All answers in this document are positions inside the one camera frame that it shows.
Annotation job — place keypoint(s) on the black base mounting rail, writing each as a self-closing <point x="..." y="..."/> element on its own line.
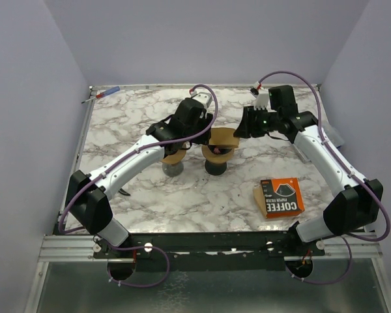
<point x="208" y="251"/>

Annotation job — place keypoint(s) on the black scissors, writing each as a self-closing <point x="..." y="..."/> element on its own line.
<point x="123" y="192"/>

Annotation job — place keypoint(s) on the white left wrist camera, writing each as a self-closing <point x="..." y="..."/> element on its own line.
<point x="203" y="97"/>

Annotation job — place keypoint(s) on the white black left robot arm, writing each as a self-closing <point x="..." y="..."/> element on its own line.
<point x="89" y="194"/>

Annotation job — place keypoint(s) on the red blue screwdriver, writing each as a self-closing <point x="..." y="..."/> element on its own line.
<point x="103" y="94"/>

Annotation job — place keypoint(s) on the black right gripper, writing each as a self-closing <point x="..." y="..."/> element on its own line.
<point x="247" y="126"/>

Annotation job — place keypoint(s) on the red and black carafe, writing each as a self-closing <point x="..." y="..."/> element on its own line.
<point x="215" y="169"/>

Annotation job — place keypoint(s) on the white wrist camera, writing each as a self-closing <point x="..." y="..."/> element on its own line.
<point x="203" y="97"/>
<point x="261" y="98"/>

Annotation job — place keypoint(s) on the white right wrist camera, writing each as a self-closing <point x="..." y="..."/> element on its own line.
<point x="261" y="98"/>

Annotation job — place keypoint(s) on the blue ribbed dripper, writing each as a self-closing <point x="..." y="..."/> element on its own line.
<point x="219" y="150"/>

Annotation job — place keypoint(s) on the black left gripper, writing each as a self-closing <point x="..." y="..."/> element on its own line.
<point x="203" y="138"/>

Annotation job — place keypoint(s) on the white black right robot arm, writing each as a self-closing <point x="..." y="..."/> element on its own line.
<point x="356" y="198"/>

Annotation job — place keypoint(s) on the brown paper coffee filter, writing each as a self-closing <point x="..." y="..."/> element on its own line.
<point x="223" y="137"/>

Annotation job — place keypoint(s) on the clear plastic parts box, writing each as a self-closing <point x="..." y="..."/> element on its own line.
<point x="333" y="135"/>

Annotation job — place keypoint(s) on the wooden ring coaster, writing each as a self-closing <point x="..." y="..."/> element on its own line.
<point x="217" y="159"/>
<point x="174" y="158"/>

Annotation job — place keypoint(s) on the orange coffee filter box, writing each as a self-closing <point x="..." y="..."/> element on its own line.
<point x="279" y="198"/>

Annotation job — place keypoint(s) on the clear grey glass carafe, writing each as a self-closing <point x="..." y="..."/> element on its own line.
<point x="172" y="170"/>

